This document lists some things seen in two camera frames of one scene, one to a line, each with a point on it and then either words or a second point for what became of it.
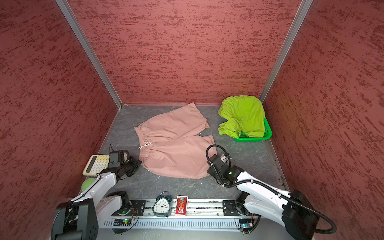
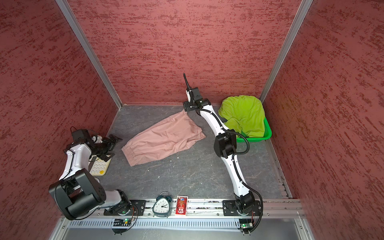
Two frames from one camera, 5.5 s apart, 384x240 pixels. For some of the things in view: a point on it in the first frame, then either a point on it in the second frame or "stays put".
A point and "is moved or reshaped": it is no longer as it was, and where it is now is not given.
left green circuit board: [122, 222] stays put
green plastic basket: [243, 138] stays put
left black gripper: [136, 164] to [110, 145]
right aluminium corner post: [300, 16] stays put
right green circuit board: [246, 225] stays put
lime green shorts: [243, 114] stays put
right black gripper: [210, 172] to [187, 106]
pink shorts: [169, 145] is moved or reshaped
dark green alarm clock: [161, 206] stays put
